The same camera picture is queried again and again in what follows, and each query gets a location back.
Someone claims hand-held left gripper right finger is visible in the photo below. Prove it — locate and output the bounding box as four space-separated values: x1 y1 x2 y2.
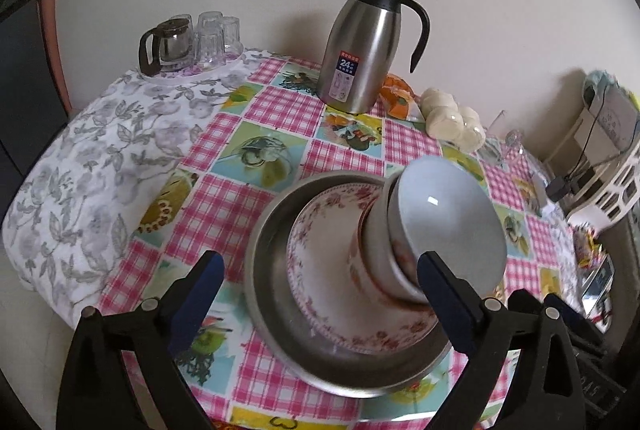
416 251 583 430

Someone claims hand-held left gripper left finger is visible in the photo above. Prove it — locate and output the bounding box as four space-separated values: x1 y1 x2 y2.
56 250 226 430

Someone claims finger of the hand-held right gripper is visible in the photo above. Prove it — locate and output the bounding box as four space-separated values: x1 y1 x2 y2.
560 299 608 342
543 292 628 430

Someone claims strawberry print bowl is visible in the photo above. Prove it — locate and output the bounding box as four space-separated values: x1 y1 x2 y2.
347 210 432 312

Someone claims small white bowl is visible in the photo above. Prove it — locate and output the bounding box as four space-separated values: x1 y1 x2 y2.
389 155 507 295

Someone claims floral rim round plate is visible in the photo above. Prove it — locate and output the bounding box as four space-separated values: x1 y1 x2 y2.
286 184 441 355

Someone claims blue shiny packet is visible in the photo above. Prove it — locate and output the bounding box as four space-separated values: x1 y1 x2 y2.
580 255 617 313

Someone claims colourful snack packet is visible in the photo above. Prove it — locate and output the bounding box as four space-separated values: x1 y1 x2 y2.
575 225 613 268

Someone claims white charger block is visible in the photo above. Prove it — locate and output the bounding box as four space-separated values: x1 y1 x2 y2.
531 171 557 217

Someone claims black power adapter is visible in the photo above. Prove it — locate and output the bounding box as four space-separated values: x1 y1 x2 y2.
547 178 571 201

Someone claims white plastic basket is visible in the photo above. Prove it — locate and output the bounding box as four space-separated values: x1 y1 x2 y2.
545 110 640 223

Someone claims clear glass mug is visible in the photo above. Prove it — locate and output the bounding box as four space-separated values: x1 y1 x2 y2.
477 110 526 166

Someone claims grey floral cloth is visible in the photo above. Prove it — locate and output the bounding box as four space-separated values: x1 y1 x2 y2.
2 47 271 321

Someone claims bag of steamed buns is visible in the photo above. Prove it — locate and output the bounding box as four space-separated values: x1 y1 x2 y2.
419 88 486 152

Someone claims orange printed bag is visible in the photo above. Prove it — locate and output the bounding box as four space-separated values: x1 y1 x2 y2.
380 74 416 118

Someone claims pink checkered tablecloth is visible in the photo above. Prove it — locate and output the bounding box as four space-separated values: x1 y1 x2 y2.
97 52 591 430

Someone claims pale patterned cloth bundle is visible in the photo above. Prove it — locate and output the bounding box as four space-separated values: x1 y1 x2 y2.
582 70 640 151

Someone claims stainless steel thermos jug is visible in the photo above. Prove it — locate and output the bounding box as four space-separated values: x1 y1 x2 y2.
317 0 431 115

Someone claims dark cabinet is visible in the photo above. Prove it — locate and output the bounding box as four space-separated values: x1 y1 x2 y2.
0 0 71 191

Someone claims black cable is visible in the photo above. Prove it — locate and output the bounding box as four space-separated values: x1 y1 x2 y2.
565 85 640 191

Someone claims glass teapot with black handle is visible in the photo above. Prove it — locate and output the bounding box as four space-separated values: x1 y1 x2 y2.
138 17 196 77

